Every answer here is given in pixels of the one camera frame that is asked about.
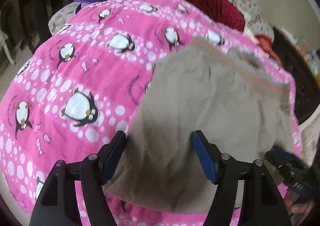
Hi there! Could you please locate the beige jacket with striped cuffs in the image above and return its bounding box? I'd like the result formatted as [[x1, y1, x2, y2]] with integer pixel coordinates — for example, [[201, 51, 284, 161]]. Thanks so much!
[[104, 37, 293, 214]]

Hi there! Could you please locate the person's right hand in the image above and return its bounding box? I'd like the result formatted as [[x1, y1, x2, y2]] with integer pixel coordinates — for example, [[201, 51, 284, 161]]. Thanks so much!
[[284, 188, 315, 216]]

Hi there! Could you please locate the cream upholstered chair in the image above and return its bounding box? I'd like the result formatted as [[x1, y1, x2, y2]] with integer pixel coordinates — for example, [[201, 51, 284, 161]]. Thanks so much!
[[299, 115, 320, 166]]

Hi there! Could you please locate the pink penguin blanket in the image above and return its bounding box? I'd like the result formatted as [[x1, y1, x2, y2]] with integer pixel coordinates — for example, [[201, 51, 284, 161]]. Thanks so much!
[[1, 0, 301, 225]]

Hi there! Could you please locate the dark wooden nightstand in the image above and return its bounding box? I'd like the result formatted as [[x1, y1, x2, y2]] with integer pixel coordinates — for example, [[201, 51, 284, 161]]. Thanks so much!
[[272, 28, 320, 124]]

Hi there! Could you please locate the small red cushion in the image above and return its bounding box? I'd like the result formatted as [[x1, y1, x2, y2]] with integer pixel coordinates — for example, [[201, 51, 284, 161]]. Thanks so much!
[[255, 35, 283, 67]]

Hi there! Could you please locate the dark red velvet cushion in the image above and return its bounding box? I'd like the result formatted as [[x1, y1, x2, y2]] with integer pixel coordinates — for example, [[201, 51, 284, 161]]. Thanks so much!
[[187, 0, 245, 32]]

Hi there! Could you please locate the white chair at left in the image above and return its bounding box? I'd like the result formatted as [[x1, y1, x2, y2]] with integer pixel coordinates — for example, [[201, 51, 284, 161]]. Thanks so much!
[[0, 31, 16, 66]]

